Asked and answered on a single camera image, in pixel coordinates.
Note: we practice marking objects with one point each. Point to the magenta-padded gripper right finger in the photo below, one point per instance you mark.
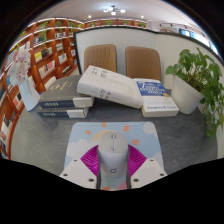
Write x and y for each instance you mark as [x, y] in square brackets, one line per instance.
[148, 171]

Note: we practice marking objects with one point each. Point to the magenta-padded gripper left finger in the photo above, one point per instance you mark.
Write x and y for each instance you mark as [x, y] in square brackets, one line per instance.
[78, 171]

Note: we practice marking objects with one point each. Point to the light grey computer mouse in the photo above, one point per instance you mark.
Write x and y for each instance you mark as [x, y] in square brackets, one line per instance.
[113, 155]

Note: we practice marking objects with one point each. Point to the pastel sun print mouse pad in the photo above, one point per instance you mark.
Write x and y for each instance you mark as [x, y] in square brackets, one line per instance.
[83, 136]

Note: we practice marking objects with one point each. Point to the thin dark hardcover book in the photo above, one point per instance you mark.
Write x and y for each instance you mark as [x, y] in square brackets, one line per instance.
[60, 113]

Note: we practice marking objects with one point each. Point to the blue and white book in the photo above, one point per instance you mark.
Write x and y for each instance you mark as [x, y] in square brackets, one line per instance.
[158, 98]

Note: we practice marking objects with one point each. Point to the thick dark hardcover book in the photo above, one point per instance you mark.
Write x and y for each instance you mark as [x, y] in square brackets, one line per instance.
[61, 90]

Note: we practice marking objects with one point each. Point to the white ceramic vase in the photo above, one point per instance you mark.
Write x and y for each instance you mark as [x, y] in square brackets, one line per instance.
[28, 95]

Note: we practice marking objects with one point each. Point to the thick white book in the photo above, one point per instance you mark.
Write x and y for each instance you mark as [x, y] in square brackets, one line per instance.
[108, 85]

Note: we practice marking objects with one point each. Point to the green plant in white pot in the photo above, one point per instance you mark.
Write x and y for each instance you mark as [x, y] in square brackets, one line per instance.
[195, 83]

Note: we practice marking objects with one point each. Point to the tan upholstered chair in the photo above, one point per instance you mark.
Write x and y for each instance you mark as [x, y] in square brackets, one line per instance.
[100, 57]
[143, 62]

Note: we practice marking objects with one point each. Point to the pink and white flowers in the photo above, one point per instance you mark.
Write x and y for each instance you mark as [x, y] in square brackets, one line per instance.
[20, 65]

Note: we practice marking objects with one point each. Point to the orange wooden bookshelf unit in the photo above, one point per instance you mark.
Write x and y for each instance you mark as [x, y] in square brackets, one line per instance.
[43, 53]

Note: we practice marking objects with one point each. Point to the large window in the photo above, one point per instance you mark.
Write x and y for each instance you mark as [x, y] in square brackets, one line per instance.
[200, 38]

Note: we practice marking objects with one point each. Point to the ceiling chandelier lamp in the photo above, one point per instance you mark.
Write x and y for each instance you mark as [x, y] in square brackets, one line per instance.
[113, 10]

